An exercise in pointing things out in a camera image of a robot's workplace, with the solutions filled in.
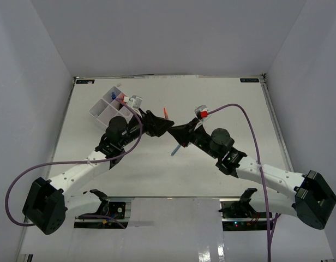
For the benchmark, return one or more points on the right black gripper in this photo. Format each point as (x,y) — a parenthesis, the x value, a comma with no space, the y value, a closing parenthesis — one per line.
(184,134)

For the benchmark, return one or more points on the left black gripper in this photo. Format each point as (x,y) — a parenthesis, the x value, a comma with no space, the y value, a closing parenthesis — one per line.
(154,126)

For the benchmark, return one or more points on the light blue pen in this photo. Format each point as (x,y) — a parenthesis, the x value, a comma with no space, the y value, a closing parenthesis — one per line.
(175,150)

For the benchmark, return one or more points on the orange pen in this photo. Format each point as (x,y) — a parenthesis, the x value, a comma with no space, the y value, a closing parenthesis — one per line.
(165,114)

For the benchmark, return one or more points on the white divided organizer box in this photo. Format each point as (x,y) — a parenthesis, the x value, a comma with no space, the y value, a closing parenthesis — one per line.
(107,108)

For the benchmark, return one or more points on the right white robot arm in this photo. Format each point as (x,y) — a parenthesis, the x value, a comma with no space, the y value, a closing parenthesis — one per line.
(305,196)

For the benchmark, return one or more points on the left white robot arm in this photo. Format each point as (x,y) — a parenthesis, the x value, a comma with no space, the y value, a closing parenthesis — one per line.
(46,204)

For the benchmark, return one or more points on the right black corner label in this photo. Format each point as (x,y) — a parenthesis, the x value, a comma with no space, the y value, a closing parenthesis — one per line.
(249,80)

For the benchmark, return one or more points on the black corner label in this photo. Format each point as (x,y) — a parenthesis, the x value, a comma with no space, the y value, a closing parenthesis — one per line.
(249,80)
(85,81)

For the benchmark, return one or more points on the left black corner label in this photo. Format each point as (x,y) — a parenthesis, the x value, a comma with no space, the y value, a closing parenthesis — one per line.
(85,81)

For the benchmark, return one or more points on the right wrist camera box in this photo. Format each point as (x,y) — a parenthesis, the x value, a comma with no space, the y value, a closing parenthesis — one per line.
(202,112)

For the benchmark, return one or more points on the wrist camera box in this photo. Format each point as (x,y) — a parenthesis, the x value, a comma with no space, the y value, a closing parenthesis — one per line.
(202,112)
(135,102)

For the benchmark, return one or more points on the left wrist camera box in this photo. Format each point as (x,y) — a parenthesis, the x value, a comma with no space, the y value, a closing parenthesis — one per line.
(135,102)

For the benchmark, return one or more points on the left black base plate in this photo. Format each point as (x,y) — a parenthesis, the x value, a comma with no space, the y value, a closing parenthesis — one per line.
(113,209)

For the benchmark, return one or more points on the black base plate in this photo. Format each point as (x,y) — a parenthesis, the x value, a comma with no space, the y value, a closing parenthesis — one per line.
(238,216)
(113,209)

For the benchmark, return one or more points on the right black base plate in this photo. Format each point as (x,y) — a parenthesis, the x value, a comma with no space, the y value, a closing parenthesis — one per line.
(238,216)

